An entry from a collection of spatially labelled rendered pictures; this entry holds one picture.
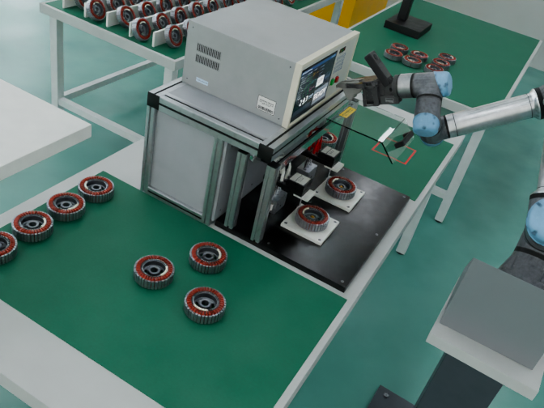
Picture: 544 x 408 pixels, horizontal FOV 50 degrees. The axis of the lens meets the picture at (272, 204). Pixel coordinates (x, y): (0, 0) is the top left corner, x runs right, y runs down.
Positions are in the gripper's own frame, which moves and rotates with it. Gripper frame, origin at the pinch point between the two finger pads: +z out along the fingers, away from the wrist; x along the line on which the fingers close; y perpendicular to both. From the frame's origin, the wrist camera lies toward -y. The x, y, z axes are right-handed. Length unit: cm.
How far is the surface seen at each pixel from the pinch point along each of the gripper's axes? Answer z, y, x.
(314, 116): 3.6, 6.4, -14.0
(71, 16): 170, -30, 52
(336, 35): 0.9, -14.6, 4.4
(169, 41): 117, -11, 61
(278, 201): 17.3, 32.6, -22.8
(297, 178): 9.8, 25.0, -20.9
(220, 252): 21, 35, -54
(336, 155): 6.5, 26.5, 2.8
